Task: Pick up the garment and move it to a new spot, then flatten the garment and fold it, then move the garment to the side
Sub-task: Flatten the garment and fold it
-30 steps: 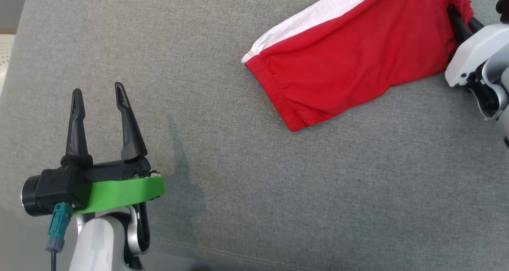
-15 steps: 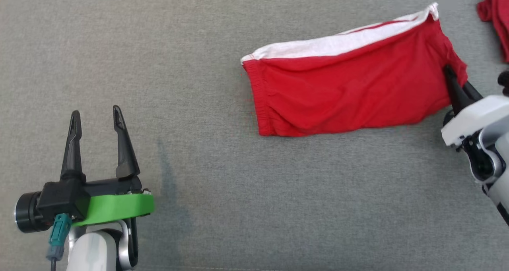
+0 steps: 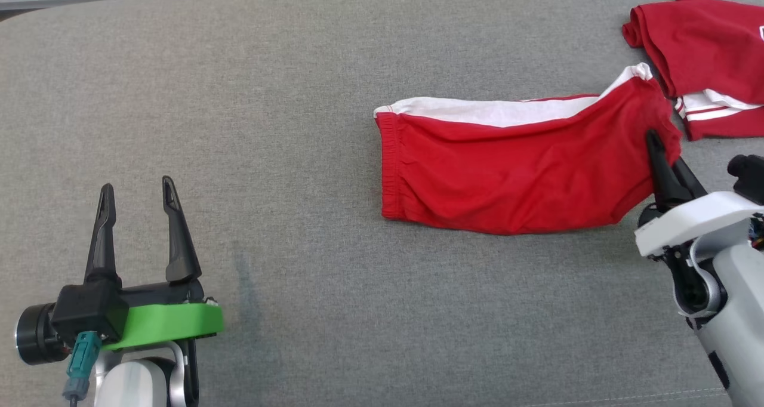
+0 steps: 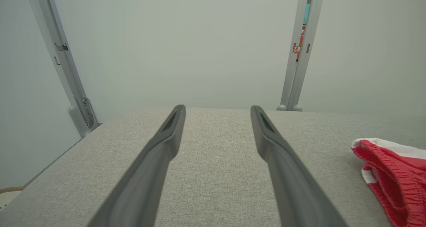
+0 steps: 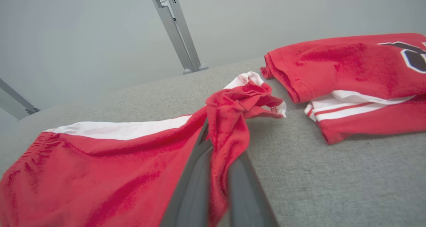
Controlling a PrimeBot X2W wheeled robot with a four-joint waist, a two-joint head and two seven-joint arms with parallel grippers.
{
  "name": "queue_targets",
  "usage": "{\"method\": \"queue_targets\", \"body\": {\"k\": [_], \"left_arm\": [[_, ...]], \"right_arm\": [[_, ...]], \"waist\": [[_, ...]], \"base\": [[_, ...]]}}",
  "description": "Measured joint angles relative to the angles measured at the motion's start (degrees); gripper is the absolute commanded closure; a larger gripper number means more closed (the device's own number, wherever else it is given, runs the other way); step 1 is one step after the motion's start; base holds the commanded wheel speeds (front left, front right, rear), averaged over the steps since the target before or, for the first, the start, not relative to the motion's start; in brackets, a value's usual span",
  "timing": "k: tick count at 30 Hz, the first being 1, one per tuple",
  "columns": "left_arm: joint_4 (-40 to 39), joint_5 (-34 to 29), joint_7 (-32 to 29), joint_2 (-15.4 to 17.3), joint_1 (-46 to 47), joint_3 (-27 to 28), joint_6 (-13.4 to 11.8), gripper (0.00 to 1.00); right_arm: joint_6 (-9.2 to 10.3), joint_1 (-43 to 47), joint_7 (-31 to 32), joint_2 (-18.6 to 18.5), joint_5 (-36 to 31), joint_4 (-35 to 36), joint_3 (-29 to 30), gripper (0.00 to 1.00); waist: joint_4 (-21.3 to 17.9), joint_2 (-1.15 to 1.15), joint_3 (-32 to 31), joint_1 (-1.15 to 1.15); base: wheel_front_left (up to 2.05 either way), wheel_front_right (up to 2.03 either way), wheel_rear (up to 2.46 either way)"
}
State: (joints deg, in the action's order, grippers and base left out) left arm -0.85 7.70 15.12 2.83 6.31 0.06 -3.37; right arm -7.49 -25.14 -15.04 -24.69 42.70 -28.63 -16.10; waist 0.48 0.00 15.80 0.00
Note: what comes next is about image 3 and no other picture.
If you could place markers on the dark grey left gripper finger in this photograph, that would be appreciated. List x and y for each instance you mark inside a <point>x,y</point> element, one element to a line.
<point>179,246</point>
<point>104,240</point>

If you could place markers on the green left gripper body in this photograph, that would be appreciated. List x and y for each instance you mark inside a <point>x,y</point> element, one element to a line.
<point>173,323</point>

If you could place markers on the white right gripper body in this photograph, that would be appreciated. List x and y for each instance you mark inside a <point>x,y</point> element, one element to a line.
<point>692,222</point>

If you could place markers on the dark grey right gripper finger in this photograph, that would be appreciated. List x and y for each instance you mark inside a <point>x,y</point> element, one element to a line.
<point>662,180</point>
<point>689,183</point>

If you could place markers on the red jersey with white trim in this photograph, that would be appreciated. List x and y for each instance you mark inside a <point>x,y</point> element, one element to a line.
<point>704,43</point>

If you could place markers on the red shorts with white stripe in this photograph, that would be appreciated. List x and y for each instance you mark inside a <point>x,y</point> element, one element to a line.
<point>507,168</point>

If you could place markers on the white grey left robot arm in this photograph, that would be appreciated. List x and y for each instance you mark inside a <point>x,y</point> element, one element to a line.
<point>137,383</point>

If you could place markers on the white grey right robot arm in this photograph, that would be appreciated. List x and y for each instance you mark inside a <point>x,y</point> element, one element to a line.
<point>740,311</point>

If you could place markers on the grey fabric sofa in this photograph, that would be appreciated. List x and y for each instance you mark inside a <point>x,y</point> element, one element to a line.
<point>239,96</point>

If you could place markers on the black right wrist camera unit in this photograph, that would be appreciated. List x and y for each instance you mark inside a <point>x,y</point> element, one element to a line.
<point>749,174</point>

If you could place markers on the black wrist camera unit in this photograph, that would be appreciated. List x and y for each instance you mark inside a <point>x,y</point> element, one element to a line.
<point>89,311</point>
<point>749,174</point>

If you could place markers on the black left wrist camera unit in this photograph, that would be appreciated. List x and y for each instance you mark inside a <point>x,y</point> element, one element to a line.
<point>89,311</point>

